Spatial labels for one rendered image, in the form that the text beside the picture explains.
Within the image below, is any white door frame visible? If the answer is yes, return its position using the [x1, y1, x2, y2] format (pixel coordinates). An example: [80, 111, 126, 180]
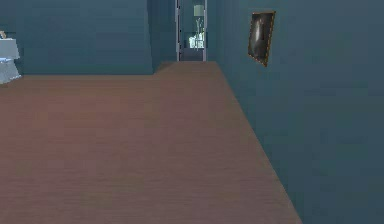
[175, 0, 208, 62]

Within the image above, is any dark framed wall picture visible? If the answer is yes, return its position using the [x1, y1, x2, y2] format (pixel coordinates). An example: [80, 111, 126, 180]
[247, 10, 277, 68]

